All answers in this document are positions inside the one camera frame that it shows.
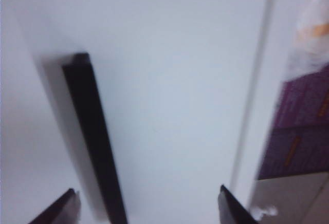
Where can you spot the white sideboard cabinet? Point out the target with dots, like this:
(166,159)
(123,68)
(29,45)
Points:
(280,28)

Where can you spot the purple box with orange print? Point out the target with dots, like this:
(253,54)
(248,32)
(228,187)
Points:
(298,131)

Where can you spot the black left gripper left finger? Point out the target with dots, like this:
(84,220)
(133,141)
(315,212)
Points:
(59,211)

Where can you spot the white bag with orange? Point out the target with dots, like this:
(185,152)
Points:
(313,16)

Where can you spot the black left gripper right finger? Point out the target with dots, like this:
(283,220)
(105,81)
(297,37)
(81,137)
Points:
(232,211)

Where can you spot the white drawer front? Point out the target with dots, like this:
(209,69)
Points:
(167,80)

